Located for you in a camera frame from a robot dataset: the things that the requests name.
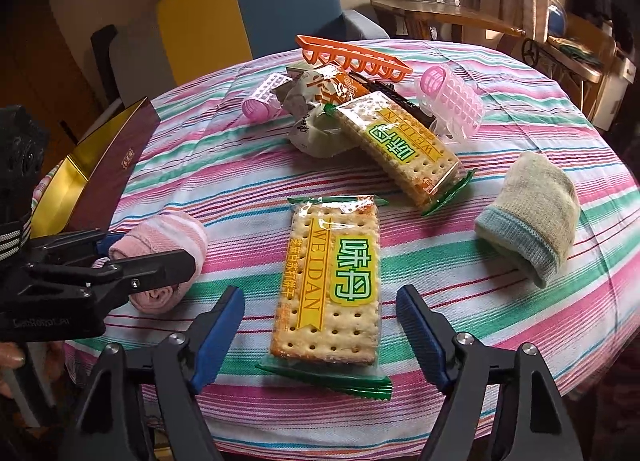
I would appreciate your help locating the cream sock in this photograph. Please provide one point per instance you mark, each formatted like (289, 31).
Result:
(534, 218)

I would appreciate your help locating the orange plastic comb clip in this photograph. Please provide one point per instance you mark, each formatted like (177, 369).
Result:
(351, 57)

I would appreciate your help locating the gold maroon tin box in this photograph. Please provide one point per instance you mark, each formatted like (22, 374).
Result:
(83, 192)

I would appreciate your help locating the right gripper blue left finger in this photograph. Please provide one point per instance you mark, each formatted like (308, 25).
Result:
(211, 335)

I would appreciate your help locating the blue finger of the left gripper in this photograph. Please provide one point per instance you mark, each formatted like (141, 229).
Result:
(115, 281)
(106, 242)

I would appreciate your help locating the grey yellow blue armchair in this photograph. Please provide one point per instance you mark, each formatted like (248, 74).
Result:
(177, 41)

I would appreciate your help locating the orange white snack bag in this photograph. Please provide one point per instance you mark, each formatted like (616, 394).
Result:
(311, 97)

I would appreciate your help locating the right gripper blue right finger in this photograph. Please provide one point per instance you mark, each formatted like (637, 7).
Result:
(430, 337)

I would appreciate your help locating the cracker pack green label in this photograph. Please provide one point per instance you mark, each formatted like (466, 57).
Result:
(416, 160)

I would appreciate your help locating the wooden side table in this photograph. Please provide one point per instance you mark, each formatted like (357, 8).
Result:
(419, 15)

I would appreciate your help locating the left hand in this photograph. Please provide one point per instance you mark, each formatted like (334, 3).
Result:
(11, 358)

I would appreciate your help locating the black hair comb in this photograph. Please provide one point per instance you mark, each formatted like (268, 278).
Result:
(389, 92)

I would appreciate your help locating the pink hair roller with clip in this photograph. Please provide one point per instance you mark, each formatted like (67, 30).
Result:
(456, 108)

